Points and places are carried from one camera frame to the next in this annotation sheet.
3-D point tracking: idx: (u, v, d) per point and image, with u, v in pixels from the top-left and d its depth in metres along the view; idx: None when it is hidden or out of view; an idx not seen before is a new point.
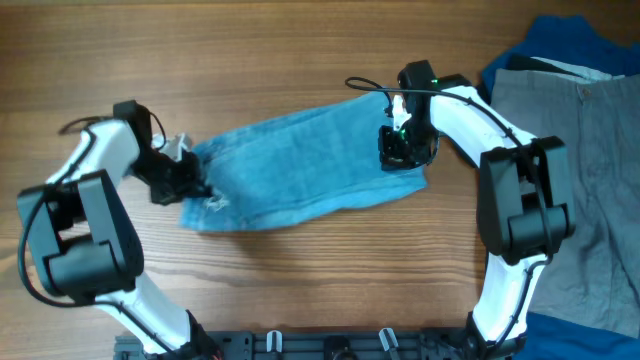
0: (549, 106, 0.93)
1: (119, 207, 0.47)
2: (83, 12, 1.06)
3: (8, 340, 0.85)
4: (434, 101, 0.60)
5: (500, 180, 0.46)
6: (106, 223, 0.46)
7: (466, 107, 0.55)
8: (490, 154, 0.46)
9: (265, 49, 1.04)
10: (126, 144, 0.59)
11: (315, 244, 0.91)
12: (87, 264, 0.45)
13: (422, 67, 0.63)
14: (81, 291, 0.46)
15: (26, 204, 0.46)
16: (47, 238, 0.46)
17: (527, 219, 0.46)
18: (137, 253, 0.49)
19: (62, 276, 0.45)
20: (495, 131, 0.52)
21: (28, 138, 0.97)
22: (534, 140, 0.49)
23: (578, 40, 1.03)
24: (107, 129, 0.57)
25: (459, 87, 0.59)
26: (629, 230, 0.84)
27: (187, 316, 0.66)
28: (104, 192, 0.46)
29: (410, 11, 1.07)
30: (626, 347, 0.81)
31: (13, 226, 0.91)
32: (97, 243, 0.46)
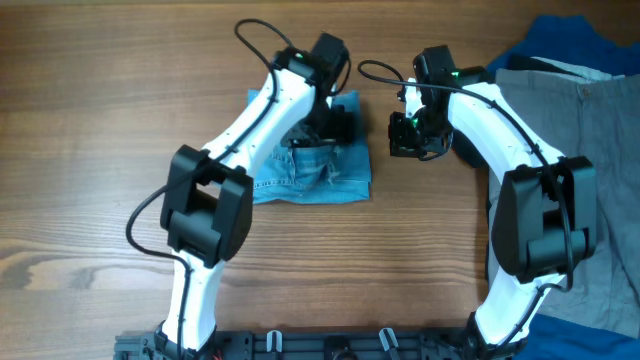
0: (551, 106, 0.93)
1: (245, 210, 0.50)
2: (83, 12, 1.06)
3: (8, 339, 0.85)
4: (452, 97, 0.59)
5: (524, 202, 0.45)
6: (224, 223, 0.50)
7: (489, 110, 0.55)
8: (515, 174, 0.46)
9: (264, 49, 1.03)
10: (303, 107, 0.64)
11: (315, 244, 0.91)
12: (199, 235, 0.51)
13: (442, 55, 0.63)
14: (183, 241, 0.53)
15: (182, 165, 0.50)
16: (179, 199, 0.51)
17: (547, 240, 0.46)
18: (240, 238, 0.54)
19: (174, 227, 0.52)
20: (522, 144, 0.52)
21: (28, 137, 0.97)
22: (563, 160, 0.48)
23: (579, 39, 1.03)
24: (288, 92, 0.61)
25: (482, 85, 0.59)
26: (628, 231, 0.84)
27: (213, 327, 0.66)
28: (236, 202, 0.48)
29: (410, 11, 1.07)
30: (626, 346, 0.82)
31: (13, 226, 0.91)
32: (213, 229, 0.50)
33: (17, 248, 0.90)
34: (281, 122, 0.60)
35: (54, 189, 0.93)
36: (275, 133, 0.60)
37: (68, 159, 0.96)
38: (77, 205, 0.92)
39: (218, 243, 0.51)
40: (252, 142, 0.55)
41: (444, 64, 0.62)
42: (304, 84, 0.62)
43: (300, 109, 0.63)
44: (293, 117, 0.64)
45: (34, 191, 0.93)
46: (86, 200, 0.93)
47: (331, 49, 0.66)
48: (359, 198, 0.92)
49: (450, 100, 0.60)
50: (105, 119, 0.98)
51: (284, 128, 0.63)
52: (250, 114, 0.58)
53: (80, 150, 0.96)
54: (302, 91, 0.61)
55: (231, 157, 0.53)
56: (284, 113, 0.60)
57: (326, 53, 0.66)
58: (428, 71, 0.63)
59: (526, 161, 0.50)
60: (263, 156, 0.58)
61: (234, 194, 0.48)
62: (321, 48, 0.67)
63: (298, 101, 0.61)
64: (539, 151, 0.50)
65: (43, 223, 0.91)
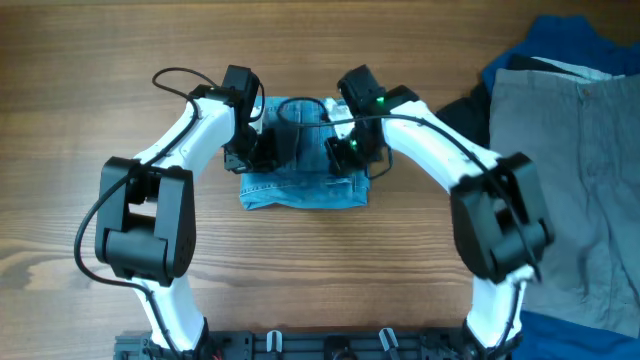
0: (549, 107, 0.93)
1: (188, 208, 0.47)
2: (83, 12, 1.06)
3: (8, 339, 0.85)
4: (385, 124, 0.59)
5: (476, 212, 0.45)
6: (169, 224, 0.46)
7: (420, 129, 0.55)
8: (457, 188, 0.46)
9: (264, 49, 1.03)
10: (225, 130, 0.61)
11: (314, 244, 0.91)
12: (140, 249, 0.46)
13: (365, 77, 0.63)
14: (124, 265, 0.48)
15: (112, 174, 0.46)
16: (116, 212, 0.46)
17: (508, 244, 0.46)
18: (186, 250, 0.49)
19: (112, 252, 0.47)
20: (458, 154, 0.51)
21: (28, 138, 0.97)
22: (501, 160, 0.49)
23: (579, 39, 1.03)
24: (210, 110, 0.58)
25: (406, 103, 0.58)
26: (628, 231, 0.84)
27: (201, 321, 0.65)
28: (181, 193, 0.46)
29: (410, 11, 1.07)
30: (626, 346, 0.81)
31: (13, 226, 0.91)
32: (156, 238, 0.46)
33: (18, 248, 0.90)
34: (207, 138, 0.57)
35: (54, 189, 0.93)
36: (203, 148, 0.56)
37: (67, 159, 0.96)
38: (77, 205, 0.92)
39: (162, 254, 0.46)
40: (183, 146, 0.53)
41: (368, 87, 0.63)
42: (223, 105, 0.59)
43: (223, 136, 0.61)
44: (218, 138, 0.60)
45: (33, 191, 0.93)
46: (85, 200, 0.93)
47: (239, 78, 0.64)
48: (357, 204, 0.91)
49: (383, 126, 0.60)
50: (105, 119, 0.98)
51: (211, 150, 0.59)
52: (174, 130, 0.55)
53: (79, 150, 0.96)
54: (222, 110, 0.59)
55: (163, 160, 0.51)
56: (210, 128, 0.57)
57: (232, 81, 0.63)
58: (352, 94, 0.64)
59: (464, 171, 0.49)
60: (196, 168, 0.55)
61: (175, 187, 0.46)
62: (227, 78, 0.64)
63: (222, 118, 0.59)
64: (476, 158, 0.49)
65: (43, 223, 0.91)
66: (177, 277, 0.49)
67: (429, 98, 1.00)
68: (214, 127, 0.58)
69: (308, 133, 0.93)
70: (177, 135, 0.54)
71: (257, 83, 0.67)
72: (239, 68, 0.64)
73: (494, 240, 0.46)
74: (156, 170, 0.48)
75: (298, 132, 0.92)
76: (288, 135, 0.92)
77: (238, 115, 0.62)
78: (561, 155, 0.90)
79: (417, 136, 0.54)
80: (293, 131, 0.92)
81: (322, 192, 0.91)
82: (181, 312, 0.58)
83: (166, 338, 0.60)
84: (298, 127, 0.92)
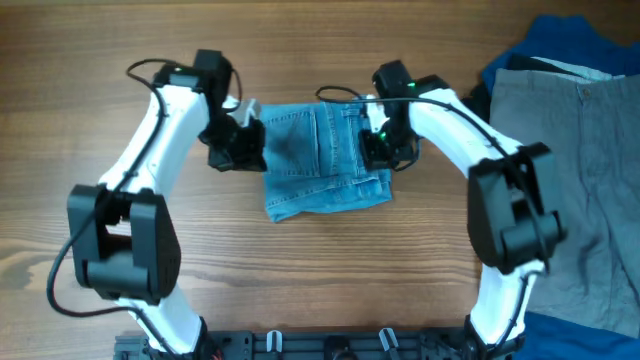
0: (549, 106, 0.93)
1: (164, 230, 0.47)
2: (83, 12, 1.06)
3: (8, 339, 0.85)
4: (411, 106, 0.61)
5: (491, 194, 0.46)
6: (147, 251, 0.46)
7: (446, 113, 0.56)
8: (477, 169, 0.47)
9: (264, 49, 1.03)
10: (196, 120, 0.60)
11: (315, 244, 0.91)
12: (122, 277, 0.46)
13: (394, 68, 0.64)
14: (110, 291, 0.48)
15: (80, 207, 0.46)
16: (91, 245, 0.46)
17: (519, 230, 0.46)
18: (170, 267, 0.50)
19: (95, 280, 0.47)
20: (480, 139, 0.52)
21: (28, 137, 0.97)
22: (521, 148, 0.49)
23: (578, 40, 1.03)
24: (177, 104, 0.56)
25: (437, 90, 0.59)
26: (627, 230, 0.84)
27: (198, 324, 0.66)
28: (153, 221, 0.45)
29: (410, 11, 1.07)
30: (627, 346, 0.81)
31: (13, 226, 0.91)
32: (135, 266, 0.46)
33: (17, 248, 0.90)
34: (178, 137, 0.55)
35: (54, 189, 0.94)
36: (177, 147, 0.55)
37: (67, 159, 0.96)
38: None
39: (145, 280, 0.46)
40: (151, 160, 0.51)
41: (398, 77, 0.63)
42: (191, 93, 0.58)
43: (193, 126, 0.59)
44: (191, 129, 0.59)
45: (33, 191, 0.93)
46: None
47: (208, 62, 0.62)
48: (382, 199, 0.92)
49: (410, 109, 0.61)
50: (105, 119, 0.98)
51: (186, 144, 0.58)
52: (142, 134, 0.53)
53: (79, 150, 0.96)
54: (190, 101, 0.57)
55: (131, 182, 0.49)
56: (179, 124, 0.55)
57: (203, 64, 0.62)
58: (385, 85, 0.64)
59: (485, 155, 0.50)
60: (168, 173, 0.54)
61: (147, 215, 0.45)
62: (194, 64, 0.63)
63: (191, 110, 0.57)
64: (498, 144, 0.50)
65: (43, 223, 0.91)
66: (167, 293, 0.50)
67: None
68: (184, 122, 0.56)
69: (323, 135, 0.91)
70: (143, 147, 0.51)
71: (230, 68, 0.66)
72: (207, 53, 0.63)
73: (506, 223, 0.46)
74: (121, 193, 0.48)
75: (315, 135, 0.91)
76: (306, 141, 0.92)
77: (211, 97, 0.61)
78: (561, 155, 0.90)
79: (440, 118, 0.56)
80: (309, 136, 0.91)
81: (351, 193, 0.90)
82: (175, 323, 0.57)
83: (164, 345, 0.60)
84: (313, 130, 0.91)
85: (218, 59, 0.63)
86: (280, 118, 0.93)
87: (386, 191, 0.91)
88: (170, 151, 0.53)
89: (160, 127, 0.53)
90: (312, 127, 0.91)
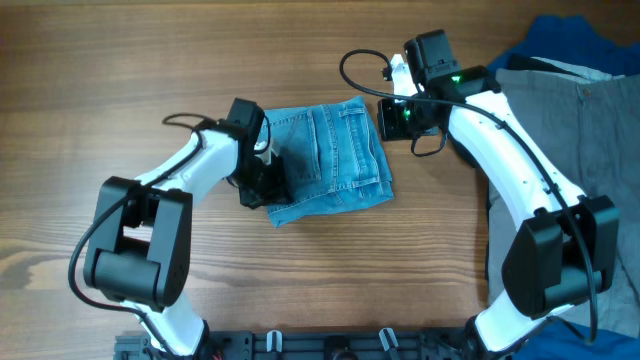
0: (549, 106, 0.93)
1: (185, 233, 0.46)
2: (83, 12, 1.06)
3: (8, 339, 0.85)
4: (455, 110, 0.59)
5: (547, 252, 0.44)
6: (164, 249, 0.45)
7: (498, 131, 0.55)
8: (534, 224, 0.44)
9: (265, 49, 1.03)
10: (227, 162, 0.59)
11: (315, 245, 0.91)
12: (130, 275, 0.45)
13: (436, 42, 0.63)
14: (115, 292, 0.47)
15: (112, 194, 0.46)
16: (109, 234, 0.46)
17: (561, 283, 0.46)
18: (180, 274, 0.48)
19: (101, 276, 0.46)
20: (539, 180, 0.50)
21: (28, 137, 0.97)
22: (584, 200, 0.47)
23: (578, 40, 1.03)
24: (215, 143, 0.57)
25: (487, 92, 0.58)
26: (627, 231, 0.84)
27: (200, 327, 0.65)
28: (179, 216, 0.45)
29: (410, 11, 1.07)
30: (627, 346, 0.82)
31: (13, 226, 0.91)
32: (146, 265, 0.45)
33: (17, 248, 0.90)
34: (209, 168, 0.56)
35: (54, 189, 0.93)
36: (203, 177, 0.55)
37: (67, 159, 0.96)
38: (77, 205, 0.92)
39: (153, 283, 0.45)
40: (184, 172, 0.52)
41: (439, 55, 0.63)
42: (229, 140, 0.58)
43: (223, 166, 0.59)
44: (220, 168, 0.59)
45: (33, 191, 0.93)
46: (86, 200, 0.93)
47: (241, 112, 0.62)
48: (384, 198, 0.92)
49: (452, 112, 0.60)
50: (105, 119, 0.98)
51: (211, 179, 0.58)
52: (176, 157, 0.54)
53: (79, 150, 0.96)
54: (226, 143, 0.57)
55: (163, 183, 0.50)
56: (211, 158, 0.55)
57: (237, 115, 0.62)
58: (421, 63, 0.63)
59: (541, 201, 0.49)
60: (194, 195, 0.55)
61: (174, 210, 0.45)
62: (230, 114, 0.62)
63: (224, 151, 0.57)
64: (558, 191, 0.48)
65: (43, 223, 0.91)
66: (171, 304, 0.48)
67: None
68: (215, 159, 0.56)
69: (322, 138, 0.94)
70: (179, 164, 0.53)
71: (260, 114, 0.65)
72: (244, 102, 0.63)
73: (553, 280, 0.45)
74: (156, 192, 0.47)
75: (314, 139, 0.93)
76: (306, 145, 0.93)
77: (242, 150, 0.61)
78: (561, 155, 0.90)
79: (492, 136, 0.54)
80: (309, 138, 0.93)
81: (351, 195, 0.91)
82: (178, 327, 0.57)
83: (165, 345, 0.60)
84: (312, 133, 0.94)
85: (253, 109, 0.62)
86: (280, 122, 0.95)
87: (387, 190, 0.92)
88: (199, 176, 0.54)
89: (197, 153, 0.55)
90: (311, 132, 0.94)
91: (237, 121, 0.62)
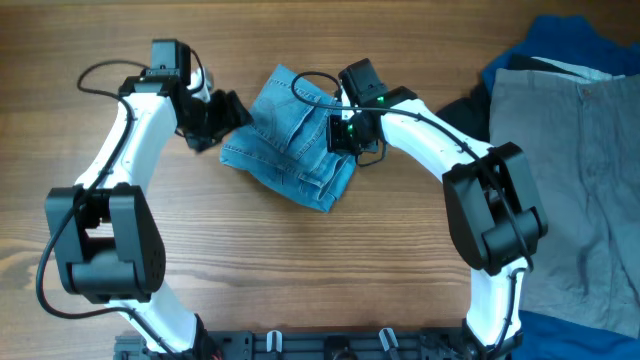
0: (549, 106, 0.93)
1: (146, 224, 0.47)
2: (84, 12, 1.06)
3: (8, 339, 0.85)
4: (383, 120, 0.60)
5: (468, 200, 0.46)
6: (133, 246, 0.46)
7: (416, 124, 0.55)
8: (451, 174, 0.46)
9: (265, 49, 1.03)
10: (165, 124, 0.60)
11: (315, 245, 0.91)
12: (109, 275, 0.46)
13: (363, 72, 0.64)
14: (97, 293, 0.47)
15: (57, 208, 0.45)
16: (74, 245, 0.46)
17: (500, 229, 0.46)
18: (156, 260, 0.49)
19: (81, 284, 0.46)
20: (452, 145, 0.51)
21: (28, 138, 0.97)
22: (492, 150, 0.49)
23: (578, 40, 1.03)
24: (144, 107, 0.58)
25: (406, 101, 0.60)
26: (627, 231, 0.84)
27: (194, 321, 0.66)
28: (134, 215, 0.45)
29: (410, 11, 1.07)
30: (626, 347, 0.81)
31: (13, 226, 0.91)
32: (119, 263, 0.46)
33: (17, 248, 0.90)
34: (150, 135, 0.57)
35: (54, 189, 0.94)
36: (147, 148, 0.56)
37: (67, 159, 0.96)
38: None
39: (131, 277, 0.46)
40: (124, 157, 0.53)
41: (368, 82, 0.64)
42: (157, 97, 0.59)
43: (164, 122, 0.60)
44: (160, 134, 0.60)
45: (33, 191, 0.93)
46: None
47: (163, 55, 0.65)
48: (319, 208, 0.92)
49: (382, 122, 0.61)
50: (104, 119, 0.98)
51: (154, 147, 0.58)
52: (110, 140, 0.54)
53: (79, 150, 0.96)
54: (157, 102, 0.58)
55: (107, 179, 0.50)
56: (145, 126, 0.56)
57: (162, 58, 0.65)
58: (355, 89, 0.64)
59: (458, 161, 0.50)
60: (143, 171, 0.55)
61: (127, 207, 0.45)
62: (154, 59, 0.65)
63: (157, 114, 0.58)
64: (469, 148, 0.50)
65: (43, 223, 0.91)
66: (156, 287, 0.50)
67: (429, 98, 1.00)
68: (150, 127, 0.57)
69: (311, 125, 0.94)
70: (116, 145, 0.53)
71: (188, 51, 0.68)
72: (165, 42, 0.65)
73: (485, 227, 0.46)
74: (101, 192, 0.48)
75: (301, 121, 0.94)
76: (292, 119, 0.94)
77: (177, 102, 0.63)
78: (560, 154, 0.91)
79: (410, 129, 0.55)
80: (297, 120, 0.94)
81: (298, 187, 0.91)
82: (168, 319, 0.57)
83: (163, 344, 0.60)
84: (307, 113, 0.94)
85: (175, 46, 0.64)
86: (288, 86, 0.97)
87: (340, 189, 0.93)
88: (142, 149, 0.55)
89: (130, 125, 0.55)
90: (305, 111, 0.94)
91: (162, 65, 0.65)
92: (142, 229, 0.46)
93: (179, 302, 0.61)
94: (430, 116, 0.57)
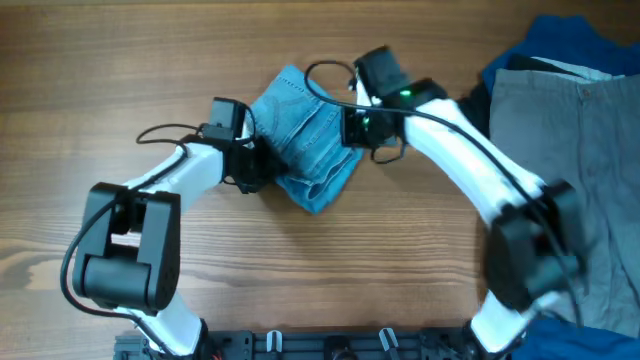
0: (549, 107, 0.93)
1: (173, 234, 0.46)
2: (83, 12, 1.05)
3: (8, 339, 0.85)
4: (410, 121, 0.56)
5: (519, 248, 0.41)
6: (154, 252, 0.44)
7: (450, 134, 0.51)
8: (504, 221, 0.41)
9: (264, 49, 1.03)
10: (213, 172, 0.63)
11: (315, 245, 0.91)
12: (121, 279, 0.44)
13: (380, 59, 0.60)
14: (106, 299, 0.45)
15: (98, 200, 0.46)
16: (99, 240, 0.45)
17: (540, 273, 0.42)
18: (170, 278, 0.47)
19: (92, 283, 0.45)
20: (497, 173, 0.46)
21: (28, 137, 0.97)
22: (546, 188, 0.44)
23: (578, 40, 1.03)
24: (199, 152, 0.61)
25: (433, 102, 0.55)
26: (627, 231, 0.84)
27: (198, 325, 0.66)
28: (167, 220, 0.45)
29: (411, 11, 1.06)
30: (626, 346, 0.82)
31: (13, 226, 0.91)
32: (136, 268, 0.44)
33: (17, 248, 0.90)
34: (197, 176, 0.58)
35: (53, 190, 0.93)
36: (192, 184, 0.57)
37: (67, 159, 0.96)
38: (78, 205, 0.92)
39: (143, 286, 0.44)
40: (171, 176, 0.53)
41: (385, 71, 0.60)
42: (213, 151, 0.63)
43: (210, 174, 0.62)
44: (202, 182, 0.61)
45: (33, 191, 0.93)
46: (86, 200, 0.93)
47: (223, 114, 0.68)
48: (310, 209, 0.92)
49: (407, 124, 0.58)
50: (105, 119, 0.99)
51: (201, 188, 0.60)
52: (163, 164, 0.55)
53: (79, 150, 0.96)
54: (210, 153, 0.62)
55: (151, 186, 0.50)
56: (201, 163, 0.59)
57: (219, 118, 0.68)
58: (370, 79, 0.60)
59: (503, 195, 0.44)
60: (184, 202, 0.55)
61: (162, 211, 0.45)
62: (214, 114, 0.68)
63: (210, 160, 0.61)
64: (516, 182, 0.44)
65: (43, 223, 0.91)
66: (165, 306, 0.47)
67: None
68: (202, 166, 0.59)
69: (312, 126, 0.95)
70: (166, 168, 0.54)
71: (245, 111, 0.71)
72: (226, 102, 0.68)
73: (528, 272, 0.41)
74: (144, 197, 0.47)
75: (302, 124, 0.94)
76: (293, 120, 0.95)
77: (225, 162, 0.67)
78: (561, 155, 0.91)
79: (446, 141, 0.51)
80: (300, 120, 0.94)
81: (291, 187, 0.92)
82: (172, 327, 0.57)
83: (164, 347, 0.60)
84: (309, 115, 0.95)
85: (232, 109, 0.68)
86: (296, 86, 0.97)
87: (334, 192, 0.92)
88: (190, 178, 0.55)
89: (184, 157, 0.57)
90: (308, 113, 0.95)
91: (219, 123, 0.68)
92: (169, 238, 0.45)
93: (187, 308, 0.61)
94: (465, 127, 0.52)
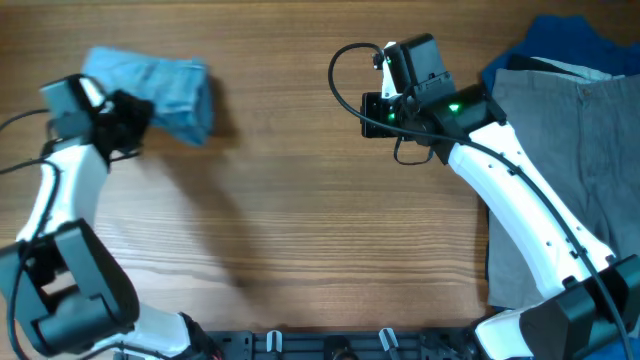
0: (549, 107, 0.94)
1: (100, 254, 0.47)
2: (83, 12, 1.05)
3: (8, 340, 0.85)
4: (456, 148, 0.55)
5: (579, 331, 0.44)
6: (93, 278, 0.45)
7: (511, 177, 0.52)
8: (569, 303, 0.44)
9: (264, 49, 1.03)
10: (96, 168, 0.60)
11: (315, 245, 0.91)
12: (79, 319, 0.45)
13: (421, 51, 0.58)
14: (79, 344, 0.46)
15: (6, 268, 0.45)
16: (34, 301, 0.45)
17: (580, 303, 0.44)
18: (126, 292, 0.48)
19: (54, 340, 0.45)
20: (564, 241, 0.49)
21: (28, 138, 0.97)
22: (615, 267, 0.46)
23: (578, 40, 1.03)
24: (68, 159, 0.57)
25: (493, 126, 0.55)
26: (627, 230, 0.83)
27: (182, 319, 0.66)
28: (84, 245, 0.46)
29: (411, 11, 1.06)
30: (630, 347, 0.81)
31: (14, 226, 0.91)
32: (88, 302, 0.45)
33: None
34: (81, 182, 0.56)
35: None
36: (82, 196, 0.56)
37: None
38: None
39: (105, 312, 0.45)
40: (61, 201, 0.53)
41: (426, 67, 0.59)
42: (77, 146, 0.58)
43: (96, 170, 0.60)
44: (92, 186, 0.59)
45: (32, 191, 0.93)
46: None
47: (61, 102, 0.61)
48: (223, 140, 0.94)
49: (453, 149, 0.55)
50: None
51: (90, 191, 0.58)
52: (40, 198, 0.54)
53: None
54: (80, 151, 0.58)
55: (48, 224, 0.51)
56: (78, 168, 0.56)
57: (64, 107, 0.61)
58: (411, 79, 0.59)
59: (575, 270, 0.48)
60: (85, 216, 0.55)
61: (75, 240, 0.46)
62: (52, 106, 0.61)
63: (86, 157, 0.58)
64: (585, 256, 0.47)
65: None
66: (137, 315, 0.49)
67: None
68: (81, 173, 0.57)
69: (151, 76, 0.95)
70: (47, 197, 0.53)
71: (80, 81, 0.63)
72: (55, 84, 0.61)
73: (579, 345, 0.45)
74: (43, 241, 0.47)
75: (139, 74, 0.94)
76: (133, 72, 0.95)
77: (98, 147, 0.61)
78: (561, 155, 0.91)
79: (506, 185, 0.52)
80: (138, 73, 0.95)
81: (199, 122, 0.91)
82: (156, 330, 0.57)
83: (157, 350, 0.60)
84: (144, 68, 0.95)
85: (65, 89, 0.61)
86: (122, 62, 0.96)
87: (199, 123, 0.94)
88: (76, 187, 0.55)
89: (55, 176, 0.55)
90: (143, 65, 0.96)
91: (64, 113, 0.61)
92: (98, 258, 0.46)
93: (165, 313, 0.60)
94: (527, 168, 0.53)
